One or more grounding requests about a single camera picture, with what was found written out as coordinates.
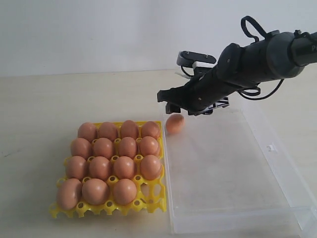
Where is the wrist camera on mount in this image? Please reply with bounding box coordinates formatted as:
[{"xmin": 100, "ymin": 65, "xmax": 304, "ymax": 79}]
[{"xmin": 176, "ymin": 51, "xmax": 216, "ymax": 77}]

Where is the yellow plastic egg tray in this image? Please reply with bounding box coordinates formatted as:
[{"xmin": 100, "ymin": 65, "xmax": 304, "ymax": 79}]
[{"xmin": 49, "ymin": 121, "xmax": 166, "ymax": 217}]

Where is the clear plastic container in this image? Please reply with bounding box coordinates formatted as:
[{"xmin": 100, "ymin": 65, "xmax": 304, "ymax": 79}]
[{"xmin": 164, "ymin": 96, "xmax": 317, "ymax": 238}]

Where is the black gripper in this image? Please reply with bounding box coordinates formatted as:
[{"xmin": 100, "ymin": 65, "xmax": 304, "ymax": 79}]
[{"xmin": 157, "ymin": 67, "xmax": 238, "ymax": 116}]

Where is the brown egg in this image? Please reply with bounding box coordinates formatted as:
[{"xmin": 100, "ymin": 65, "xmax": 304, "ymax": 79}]
[
  {"xmin": 98, "ymin": 121, "xmax": 118, "ymax": 141},
  {"xmin": 113, "ymin": 178, "xmax": 137, "ymax": 206},
  {"xmin": 140, "ymin": 155, "xmax": 161, "ymax": 180},
  {"xmin": 56, "ymin": 178, "xmax": 82, "ymax": 210},
  {"xmin": 120, "ymin": 120, "xmax": 139, "ymax": 139},
  {"xmin": 93, "ymin": 138, "xmax": 115, "ymax": 160},
  {"xmin": 77, "ymin": 122, "xmax": 98, "ymax": 142},
  {"xmin": 89, "ymin": 156, "xmax": 111, "ymax": 181},
  {"xmin": 165, "ymin": 114, "xmax": 185, "ymax": 134},
  {"xmin": 139, "ymin": 136, "xmax": 160, "ymax": 157},
  {"xmin": 82, "ymin": 178, "xmax": 109, "ymax": 205},
  {"xmin": 141, "ymin": 121, "xmax": 160, "ymax": 139},
  {"xmin": 65, "ymin": 156, "xmax": 88, "ymax": 180},
  {"xmin": 118, "ymin": 137, "xmax": 138, "ymax": 159},
  {"xmin": 70, "ymin": 138, "xmax": 93, "ymax": 159},
  {"xmin": 113, "ymin": 156, "xmax": 136, "ymax": 179}
]

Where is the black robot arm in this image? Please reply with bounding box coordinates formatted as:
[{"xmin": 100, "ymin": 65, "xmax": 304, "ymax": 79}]
[{"xmin": 157, "ymin": 31, "xmax": 317, "ymax": 116}]

